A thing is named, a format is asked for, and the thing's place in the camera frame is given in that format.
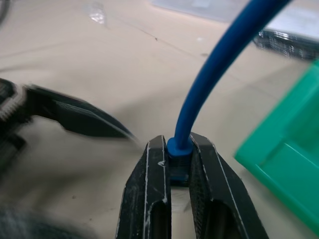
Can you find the green plastic bin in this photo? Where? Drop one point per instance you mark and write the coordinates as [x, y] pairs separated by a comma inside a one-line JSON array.
[[286, 149]]

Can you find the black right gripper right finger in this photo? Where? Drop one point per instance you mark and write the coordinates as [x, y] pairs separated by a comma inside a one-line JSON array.
[[219, 189]]

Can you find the black ribbed tray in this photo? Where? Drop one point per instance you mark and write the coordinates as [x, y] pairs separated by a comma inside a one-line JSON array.
[[286, 44]]

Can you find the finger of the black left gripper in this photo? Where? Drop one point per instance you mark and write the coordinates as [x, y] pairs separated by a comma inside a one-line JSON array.
[[82, 114]]

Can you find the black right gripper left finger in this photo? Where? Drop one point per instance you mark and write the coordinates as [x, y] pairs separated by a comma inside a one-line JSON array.
[[139, 189]]

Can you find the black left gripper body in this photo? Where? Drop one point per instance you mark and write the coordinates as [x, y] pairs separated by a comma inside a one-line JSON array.
[[10, 117]]

